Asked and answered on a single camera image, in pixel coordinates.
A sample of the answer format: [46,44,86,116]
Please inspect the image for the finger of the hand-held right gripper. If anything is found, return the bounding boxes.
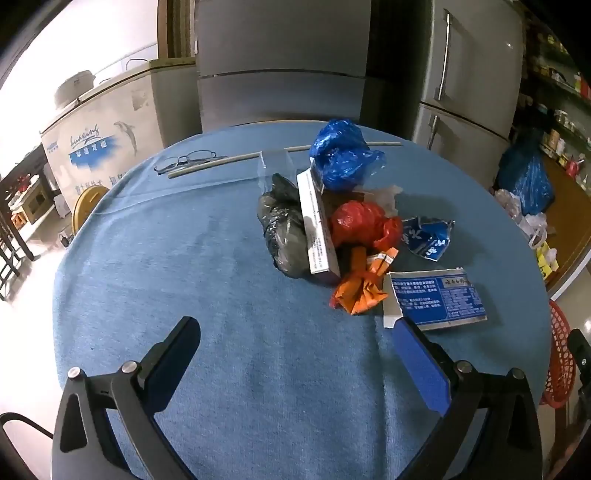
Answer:
[567,329,591,416]

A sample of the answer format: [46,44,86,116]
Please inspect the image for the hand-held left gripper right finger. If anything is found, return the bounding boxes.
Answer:
[392,318,543,480]

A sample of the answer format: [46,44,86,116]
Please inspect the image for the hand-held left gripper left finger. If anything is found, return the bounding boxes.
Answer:
[52,316,201,480]

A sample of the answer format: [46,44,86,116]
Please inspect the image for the red plastic basket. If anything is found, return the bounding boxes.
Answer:
[538,300,578,409]

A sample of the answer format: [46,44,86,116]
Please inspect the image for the blue foil packet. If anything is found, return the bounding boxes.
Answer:
[382,267,489,329]

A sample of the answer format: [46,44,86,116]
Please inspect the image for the orange wrapper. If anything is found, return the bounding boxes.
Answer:
[329,247,399,315]

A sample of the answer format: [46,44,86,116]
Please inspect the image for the torn blue milk carton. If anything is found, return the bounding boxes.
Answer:
[401,216,455,261]

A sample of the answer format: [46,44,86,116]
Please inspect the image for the red plastic bag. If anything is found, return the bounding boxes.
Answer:
[330,200,403,252]

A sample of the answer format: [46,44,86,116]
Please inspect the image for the long white cardboard box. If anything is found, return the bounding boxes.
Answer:
[295,168,342,283]

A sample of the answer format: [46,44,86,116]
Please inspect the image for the black plastic bag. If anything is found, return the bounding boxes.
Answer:
[257,173,310,278]

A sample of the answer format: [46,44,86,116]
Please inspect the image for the yellow packets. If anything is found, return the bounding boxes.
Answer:
[536,244,559,278]

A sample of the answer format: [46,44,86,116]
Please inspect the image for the heap of white plastic bags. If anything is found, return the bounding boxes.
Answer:
[496,189,548,245]

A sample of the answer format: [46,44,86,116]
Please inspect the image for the white plastic bag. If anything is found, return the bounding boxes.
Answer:
[365,185,402,217]

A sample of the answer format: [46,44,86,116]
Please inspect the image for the large blue sack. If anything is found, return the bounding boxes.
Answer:
[496,143,555,215]

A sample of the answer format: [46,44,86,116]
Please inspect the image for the yellow round stool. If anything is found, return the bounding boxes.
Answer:
[73,187,110,232]

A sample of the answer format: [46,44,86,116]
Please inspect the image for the dark wooden chair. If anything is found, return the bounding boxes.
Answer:
[0,152,51,301]

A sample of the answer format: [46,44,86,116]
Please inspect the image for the beige box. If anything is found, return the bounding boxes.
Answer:
[23,191,51,222]

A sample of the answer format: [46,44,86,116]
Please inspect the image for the blue plastic bag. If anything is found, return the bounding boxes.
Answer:
[310,119,386,191]

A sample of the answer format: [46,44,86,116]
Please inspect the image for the wooden chopstick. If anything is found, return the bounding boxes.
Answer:
[167,152,264,178]

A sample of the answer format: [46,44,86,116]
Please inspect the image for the shelf of goods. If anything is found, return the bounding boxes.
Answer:
[517,28,591,185]

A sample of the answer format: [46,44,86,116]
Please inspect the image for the white chest freezer dolphin print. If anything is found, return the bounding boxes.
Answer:
[39,58,199,217]

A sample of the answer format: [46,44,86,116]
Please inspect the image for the grey cooking pot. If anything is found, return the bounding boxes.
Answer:
[54,70,97,107]

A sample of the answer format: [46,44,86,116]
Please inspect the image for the black cable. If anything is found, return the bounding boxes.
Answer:
[0,413,54,439]

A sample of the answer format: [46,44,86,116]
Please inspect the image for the black wire eyeglasses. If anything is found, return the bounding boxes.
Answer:
[154,150,218,175]

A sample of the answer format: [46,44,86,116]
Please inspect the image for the silver refrigerator with handle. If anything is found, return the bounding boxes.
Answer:
[365,0,527,153]

